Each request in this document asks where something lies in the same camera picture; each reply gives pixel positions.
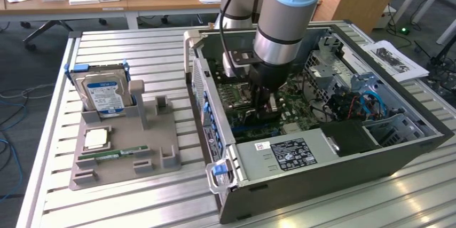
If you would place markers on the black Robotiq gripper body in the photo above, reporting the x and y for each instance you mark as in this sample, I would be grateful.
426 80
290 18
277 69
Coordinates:
270 75

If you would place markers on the graphics card with metal bracket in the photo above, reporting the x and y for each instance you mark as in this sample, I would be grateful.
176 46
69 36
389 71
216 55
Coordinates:
266 119

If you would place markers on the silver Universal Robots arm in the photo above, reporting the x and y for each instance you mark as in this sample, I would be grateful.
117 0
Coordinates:
284 11

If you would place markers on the CPU socket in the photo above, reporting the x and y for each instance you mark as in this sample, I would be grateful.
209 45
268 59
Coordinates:
245 90

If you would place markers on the RAM stick with white label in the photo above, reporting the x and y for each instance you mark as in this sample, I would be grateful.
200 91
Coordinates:
241 109

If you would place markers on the green motherboard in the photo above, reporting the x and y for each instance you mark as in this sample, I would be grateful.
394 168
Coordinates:
302 110

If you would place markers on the silver chipset heatsink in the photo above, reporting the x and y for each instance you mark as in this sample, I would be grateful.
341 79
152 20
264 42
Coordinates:
292 129

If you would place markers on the blue expansion slot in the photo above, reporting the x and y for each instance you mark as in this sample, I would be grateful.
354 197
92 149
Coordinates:
237 128

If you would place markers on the metal drive cage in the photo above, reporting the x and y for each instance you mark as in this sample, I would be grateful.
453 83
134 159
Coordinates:
330 78

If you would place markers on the grey power supply unit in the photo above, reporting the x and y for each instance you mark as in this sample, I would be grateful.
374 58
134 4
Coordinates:
256 164

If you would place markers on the blue case latch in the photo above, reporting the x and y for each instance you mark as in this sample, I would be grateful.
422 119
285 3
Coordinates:
217 170

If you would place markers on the open dark PC case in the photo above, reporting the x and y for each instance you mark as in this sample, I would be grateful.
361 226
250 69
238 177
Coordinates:
320 185

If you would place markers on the metal disk bay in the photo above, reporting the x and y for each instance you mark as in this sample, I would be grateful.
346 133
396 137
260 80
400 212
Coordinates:
392 129

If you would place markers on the printed paper stack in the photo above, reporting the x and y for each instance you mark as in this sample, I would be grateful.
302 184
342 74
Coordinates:
394 59

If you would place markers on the white box with red button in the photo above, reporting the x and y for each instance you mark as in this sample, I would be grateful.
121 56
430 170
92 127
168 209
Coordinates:
382 21

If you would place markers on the grey parts rack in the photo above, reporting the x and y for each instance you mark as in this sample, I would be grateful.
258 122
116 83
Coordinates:
121 132

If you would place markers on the device with green light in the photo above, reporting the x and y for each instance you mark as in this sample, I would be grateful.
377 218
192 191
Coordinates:
404 30

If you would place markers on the hard disk with blue caddy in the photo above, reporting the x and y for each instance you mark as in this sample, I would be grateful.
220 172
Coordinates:
102 97

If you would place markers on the green RAM stick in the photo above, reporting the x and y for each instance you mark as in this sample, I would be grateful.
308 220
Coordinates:
113 153

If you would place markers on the silver CPU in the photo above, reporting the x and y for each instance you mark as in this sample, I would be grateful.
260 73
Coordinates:
96 140

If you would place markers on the black chair base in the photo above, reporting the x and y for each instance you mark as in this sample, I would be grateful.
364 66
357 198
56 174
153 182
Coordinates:
45 27

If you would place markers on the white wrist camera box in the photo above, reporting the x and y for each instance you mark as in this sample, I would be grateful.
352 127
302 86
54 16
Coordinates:
229 66

